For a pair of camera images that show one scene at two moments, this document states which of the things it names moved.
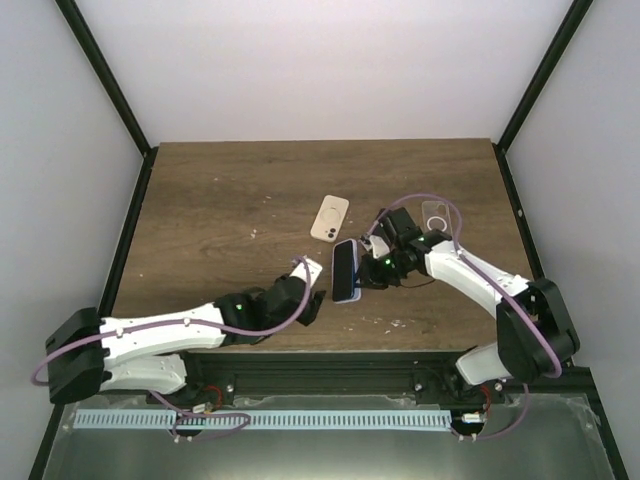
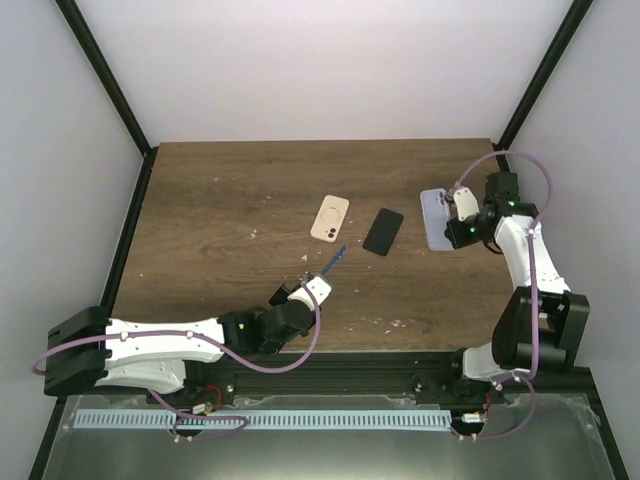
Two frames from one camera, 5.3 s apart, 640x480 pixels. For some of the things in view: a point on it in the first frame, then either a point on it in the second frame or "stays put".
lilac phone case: (357, 289) -> (436, 214)
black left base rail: (43, 460) stays put
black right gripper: (370, 277) -> (453, 234)
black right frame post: (574, 18) stays put
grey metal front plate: (492, 437) stays put
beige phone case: (329, 219) stays put
